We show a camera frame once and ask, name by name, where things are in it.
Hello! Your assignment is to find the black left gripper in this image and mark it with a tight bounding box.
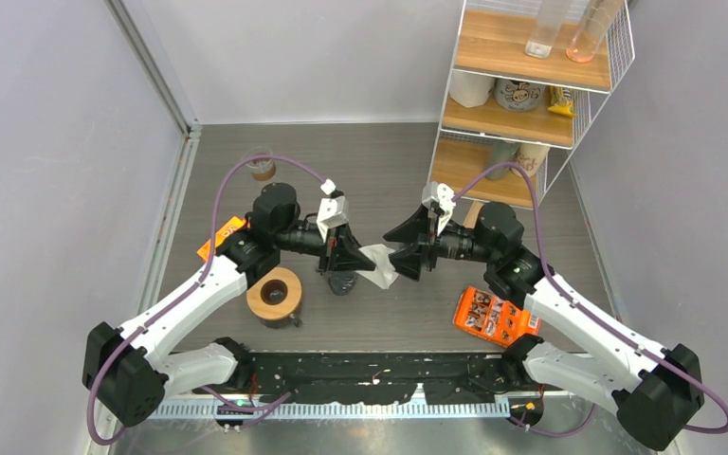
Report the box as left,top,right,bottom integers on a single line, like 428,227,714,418
276,221,376,277

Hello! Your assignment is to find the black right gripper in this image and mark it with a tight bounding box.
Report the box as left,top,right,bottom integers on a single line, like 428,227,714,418
378,203,498,282

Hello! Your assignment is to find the dark glass dripper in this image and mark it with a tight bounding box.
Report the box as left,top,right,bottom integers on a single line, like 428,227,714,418
327,271,358,296

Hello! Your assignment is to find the white paper coffee filter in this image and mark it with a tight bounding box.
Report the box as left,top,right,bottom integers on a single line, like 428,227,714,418
357,244,399,290

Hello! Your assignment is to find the brown paper coffee filter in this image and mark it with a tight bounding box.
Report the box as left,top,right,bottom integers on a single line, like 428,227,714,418
463,201,483,228

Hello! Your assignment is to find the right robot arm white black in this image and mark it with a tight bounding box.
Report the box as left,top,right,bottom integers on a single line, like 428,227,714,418
383,202,704,451

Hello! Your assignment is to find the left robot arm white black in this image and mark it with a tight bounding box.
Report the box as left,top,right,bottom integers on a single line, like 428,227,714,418
82,183,376,428

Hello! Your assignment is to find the orange snack packet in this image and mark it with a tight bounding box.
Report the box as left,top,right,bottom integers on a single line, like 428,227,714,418
452,286,541,348

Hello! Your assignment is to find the orange sponge box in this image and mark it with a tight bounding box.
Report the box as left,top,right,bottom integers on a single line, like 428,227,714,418
197,216,246,262

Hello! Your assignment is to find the grey green bottle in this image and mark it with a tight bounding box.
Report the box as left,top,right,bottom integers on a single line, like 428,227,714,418
484,139,519,181

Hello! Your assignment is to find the cream printed cup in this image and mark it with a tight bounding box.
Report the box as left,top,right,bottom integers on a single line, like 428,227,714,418
514,143,551,177

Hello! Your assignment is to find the yellow snack bag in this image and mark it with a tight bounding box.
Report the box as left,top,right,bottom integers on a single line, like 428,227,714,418
547,85,577,118

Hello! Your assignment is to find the clear glass bottle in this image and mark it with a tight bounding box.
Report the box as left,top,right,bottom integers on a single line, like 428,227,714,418
524,0,573,59

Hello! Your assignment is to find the pink tinted glass bottle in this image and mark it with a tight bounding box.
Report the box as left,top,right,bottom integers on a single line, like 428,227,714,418
566,0,626,64

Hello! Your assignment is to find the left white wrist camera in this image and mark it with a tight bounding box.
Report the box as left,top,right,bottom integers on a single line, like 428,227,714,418
316,179,350,242

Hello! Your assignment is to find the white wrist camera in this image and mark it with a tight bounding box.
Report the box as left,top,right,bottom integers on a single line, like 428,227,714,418
421,181,456,234
316,179,350,242

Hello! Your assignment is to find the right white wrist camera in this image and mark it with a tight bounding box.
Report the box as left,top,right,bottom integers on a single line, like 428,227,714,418
421,181,456,234

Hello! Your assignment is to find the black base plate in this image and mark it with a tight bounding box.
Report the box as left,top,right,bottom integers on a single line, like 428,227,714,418
210,352,554,405

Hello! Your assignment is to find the white wire wooden shelf rack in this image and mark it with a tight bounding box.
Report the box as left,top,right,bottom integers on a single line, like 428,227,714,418
428,1,635,209

